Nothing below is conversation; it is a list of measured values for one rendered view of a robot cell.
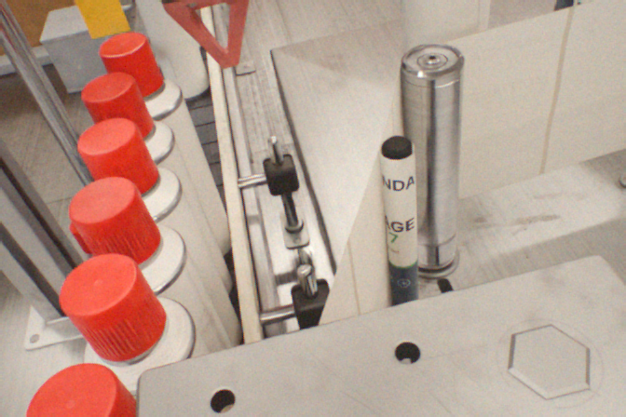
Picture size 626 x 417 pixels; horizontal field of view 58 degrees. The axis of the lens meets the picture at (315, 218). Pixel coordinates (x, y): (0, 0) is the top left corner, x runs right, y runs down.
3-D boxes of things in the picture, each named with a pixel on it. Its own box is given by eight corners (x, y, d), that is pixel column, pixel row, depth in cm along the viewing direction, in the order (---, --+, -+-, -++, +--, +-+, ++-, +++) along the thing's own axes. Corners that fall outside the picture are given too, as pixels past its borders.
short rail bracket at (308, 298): (347, 368, 47) (329, 278, 38) (274, 386, 47) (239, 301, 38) (339, 335, 49) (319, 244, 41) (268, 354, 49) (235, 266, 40)
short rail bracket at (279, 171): (311, 235, 58) (291, 142, 49) (282, 241, 58) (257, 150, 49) (305, 213, 60) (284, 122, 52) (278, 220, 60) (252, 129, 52)
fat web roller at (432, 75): (469, 272, 46) (483, 67, 32) (414, 286, 45) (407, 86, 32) (448, 233, 49) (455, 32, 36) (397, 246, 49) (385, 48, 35)
